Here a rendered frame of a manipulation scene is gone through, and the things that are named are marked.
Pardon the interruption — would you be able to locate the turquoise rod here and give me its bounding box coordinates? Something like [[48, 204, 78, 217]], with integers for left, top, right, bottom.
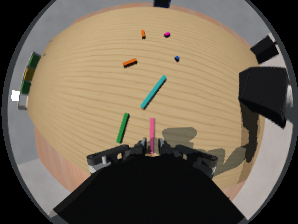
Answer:
[[140, 75, 166, 109]]

